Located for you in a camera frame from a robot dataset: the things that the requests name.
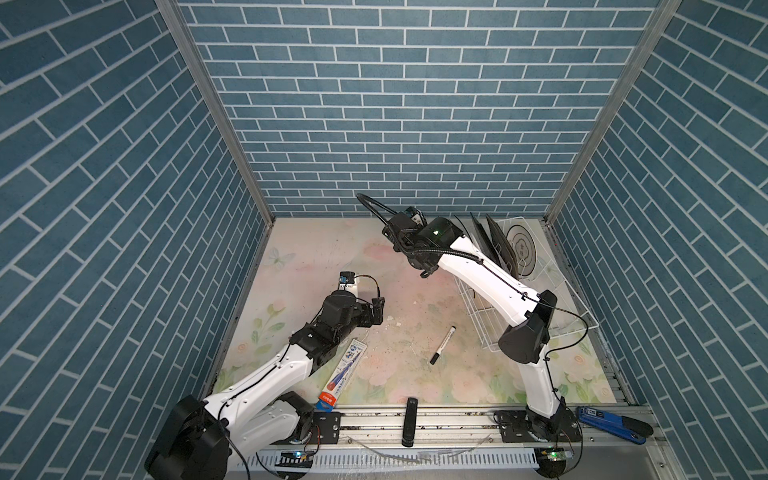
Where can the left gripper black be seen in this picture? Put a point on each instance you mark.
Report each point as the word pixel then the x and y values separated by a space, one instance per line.
pixel 378 312

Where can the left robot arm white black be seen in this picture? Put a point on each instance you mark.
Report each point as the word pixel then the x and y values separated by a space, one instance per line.
pixel 202 438

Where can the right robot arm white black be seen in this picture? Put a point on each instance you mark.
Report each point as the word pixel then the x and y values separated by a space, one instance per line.
pixel 440 244

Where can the black white marker pen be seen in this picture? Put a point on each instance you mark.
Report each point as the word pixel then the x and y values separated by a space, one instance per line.
pixel 442 346

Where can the square plate dark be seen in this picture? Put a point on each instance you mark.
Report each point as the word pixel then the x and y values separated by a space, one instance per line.
pixel 507 259
pixel 483 241

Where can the round clear glass plate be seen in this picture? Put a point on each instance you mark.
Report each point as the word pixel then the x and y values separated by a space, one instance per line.
pixel 523 248

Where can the black remote control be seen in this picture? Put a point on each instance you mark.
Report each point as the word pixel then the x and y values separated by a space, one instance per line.
pixel 409 425

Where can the left green circuit board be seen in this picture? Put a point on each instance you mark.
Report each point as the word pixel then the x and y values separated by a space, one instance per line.
pixel 294 459

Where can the green circuit board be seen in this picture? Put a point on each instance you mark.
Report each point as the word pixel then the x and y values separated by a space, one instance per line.
pixel 294 459
pixel 553 457

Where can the right green circuit board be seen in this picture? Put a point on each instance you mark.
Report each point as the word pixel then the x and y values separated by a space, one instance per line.
pixel 553 457

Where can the blue black crimping tool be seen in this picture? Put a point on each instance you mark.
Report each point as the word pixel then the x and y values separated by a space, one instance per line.
pixel 626 428

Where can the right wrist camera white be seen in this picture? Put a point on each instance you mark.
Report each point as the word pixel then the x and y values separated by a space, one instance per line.
pixel 416 215

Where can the aluminium rail frame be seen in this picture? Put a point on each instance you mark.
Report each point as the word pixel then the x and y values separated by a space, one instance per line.
pixel 598 455

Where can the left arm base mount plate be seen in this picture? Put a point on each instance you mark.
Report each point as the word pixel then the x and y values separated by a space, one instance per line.
pixel 324 428

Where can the white slotted cable duct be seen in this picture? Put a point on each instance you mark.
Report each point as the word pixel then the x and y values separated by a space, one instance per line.
pixel 359 460

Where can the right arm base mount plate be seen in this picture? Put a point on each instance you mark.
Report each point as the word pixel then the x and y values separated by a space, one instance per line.
pixel 521 426

